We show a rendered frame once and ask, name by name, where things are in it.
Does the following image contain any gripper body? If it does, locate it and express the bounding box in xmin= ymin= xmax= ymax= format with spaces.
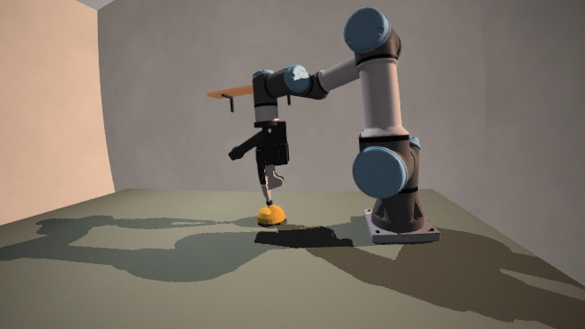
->
xmin=254 ymin=121 xmax=290 ymax=165

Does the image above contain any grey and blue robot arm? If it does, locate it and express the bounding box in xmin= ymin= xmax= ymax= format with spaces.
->
xmin=252 ymin=7 xmax=424 ymax=233

